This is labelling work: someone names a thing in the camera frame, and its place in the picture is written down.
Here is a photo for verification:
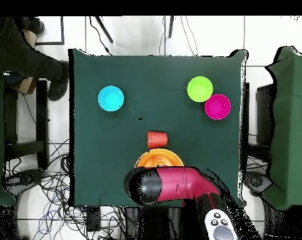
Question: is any red cup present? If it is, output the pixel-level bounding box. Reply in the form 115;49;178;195
147;131;169;150

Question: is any large orange bowl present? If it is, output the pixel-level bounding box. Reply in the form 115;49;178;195
134;148;184;169

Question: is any small light blue bowl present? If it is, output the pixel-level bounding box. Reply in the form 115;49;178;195
98;85;125;113

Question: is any small green bowl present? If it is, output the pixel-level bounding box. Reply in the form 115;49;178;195
186;76;214;103

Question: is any small pink bowl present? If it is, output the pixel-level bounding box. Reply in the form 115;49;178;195
204;94;232;121

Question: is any dark green tablecloth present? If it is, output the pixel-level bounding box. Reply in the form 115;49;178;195
68;48;249;209

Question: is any black power adapter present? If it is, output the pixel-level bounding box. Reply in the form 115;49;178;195
86;206;102;233

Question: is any black tripod leg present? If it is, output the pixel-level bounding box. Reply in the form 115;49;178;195
168;16;175;39
94;16;114;44

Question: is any black stool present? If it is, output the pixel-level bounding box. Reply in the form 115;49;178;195
4;79;49;171

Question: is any bundle of clothes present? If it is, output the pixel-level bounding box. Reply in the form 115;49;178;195
3;71;25;88

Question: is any person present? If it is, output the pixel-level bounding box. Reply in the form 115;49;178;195
0;16;71;102

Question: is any dark grey pedestal foot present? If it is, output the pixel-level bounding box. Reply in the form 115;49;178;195
243;171;274;197
5;168;45;188

